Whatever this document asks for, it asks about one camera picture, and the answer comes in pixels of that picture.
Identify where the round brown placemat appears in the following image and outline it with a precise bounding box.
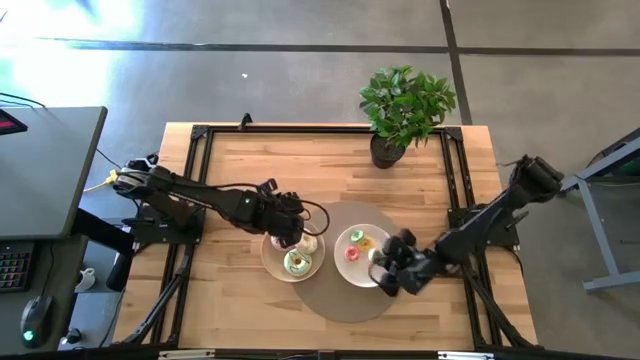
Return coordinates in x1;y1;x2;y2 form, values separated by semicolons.
292;200;407;324

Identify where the large white frosted donut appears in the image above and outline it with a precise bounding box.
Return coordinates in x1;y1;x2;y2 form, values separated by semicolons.
295;232;319;255

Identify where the thin black cable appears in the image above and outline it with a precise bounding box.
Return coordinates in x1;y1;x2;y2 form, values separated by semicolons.
94;147;124;171

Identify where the large green chocolate-drizzled donut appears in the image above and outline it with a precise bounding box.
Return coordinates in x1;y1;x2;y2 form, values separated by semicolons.
283;248;314;278

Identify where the yellow cable connector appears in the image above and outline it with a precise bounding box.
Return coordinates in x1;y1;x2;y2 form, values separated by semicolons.
83;169;120;194

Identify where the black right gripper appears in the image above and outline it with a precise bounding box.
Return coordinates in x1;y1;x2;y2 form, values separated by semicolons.
368;228;444;297

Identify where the black desk leg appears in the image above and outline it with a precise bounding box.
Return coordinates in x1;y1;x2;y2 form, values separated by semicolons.
73;207;137;293

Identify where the blue-grey metal table frame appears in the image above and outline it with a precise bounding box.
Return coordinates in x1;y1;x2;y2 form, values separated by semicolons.
551;127;640;294

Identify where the black keyboard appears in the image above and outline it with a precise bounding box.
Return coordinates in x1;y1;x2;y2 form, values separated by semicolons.
0;241;35;294

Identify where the silver bracket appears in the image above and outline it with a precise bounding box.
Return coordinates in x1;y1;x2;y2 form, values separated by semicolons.
437;351;495;360
157;349;216;360

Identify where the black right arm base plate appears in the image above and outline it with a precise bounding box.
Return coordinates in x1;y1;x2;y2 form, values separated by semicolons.
447;204;521;251

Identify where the black computer mouse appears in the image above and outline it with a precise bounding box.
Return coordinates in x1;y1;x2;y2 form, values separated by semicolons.
19;295;54;349

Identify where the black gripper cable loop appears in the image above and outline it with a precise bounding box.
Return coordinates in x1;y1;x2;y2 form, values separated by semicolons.
298;198;332;237

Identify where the small white mug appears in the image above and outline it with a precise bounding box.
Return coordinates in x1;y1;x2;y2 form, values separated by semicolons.
74;267;97;294

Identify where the black aluminium table frame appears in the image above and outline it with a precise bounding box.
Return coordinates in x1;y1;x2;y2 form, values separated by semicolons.
117;123;539;351

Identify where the grey desk top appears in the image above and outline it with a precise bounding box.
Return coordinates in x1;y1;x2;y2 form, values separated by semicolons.
0;105;109;242

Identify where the black monitor corner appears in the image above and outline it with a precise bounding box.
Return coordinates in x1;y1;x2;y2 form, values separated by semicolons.
0;108;29;137

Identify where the green potted plant black pot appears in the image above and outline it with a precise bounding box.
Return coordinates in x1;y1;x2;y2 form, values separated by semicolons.
358;64;457;170

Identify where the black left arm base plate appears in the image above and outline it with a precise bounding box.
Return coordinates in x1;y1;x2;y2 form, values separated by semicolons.
130;207;206;246

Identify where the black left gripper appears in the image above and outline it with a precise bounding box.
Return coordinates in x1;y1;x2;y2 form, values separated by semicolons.
257;192;307;250

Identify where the beige round plate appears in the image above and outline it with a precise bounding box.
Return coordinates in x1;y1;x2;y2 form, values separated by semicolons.
259;222;327;284

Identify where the white round plate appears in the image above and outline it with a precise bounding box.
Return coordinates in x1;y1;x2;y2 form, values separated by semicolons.
333;223;394;289

